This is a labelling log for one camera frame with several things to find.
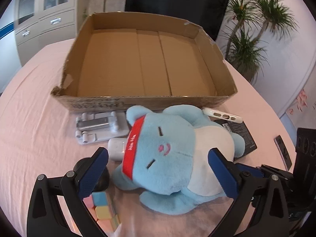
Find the flowered wall poster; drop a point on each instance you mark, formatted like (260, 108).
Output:
(302, 98)

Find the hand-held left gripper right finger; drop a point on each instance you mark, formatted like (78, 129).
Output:
(223, 175)

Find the black round object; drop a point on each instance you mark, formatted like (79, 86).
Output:
(102, 180)

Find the silver phone stand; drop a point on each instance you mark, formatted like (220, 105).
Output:
(98, 128)

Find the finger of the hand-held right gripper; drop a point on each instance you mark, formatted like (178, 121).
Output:
(284, 174)

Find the white phone case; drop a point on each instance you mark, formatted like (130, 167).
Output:
(222, 114)

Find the pink tablecloth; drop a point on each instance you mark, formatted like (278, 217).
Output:
(29, 118)

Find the white earbuds case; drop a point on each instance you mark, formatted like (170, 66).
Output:
(114, 148)

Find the black box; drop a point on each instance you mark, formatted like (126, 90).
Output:
(242, 133)

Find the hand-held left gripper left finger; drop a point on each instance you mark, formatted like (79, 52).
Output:
(92, 175)

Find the brown cardboard box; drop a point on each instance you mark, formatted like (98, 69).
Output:
(123, 61)

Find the green palm plant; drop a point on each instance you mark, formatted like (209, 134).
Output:
(244, 49)

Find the black television screen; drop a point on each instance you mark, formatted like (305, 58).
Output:
(172, 0)

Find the pastel puzzle cube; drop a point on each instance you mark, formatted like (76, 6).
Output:
(101, 198)

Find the blue plush toy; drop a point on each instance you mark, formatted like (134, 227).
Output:
(172, 158)

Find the grey metal cabinet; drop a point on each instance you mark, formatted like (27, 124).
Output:
(49, 17)

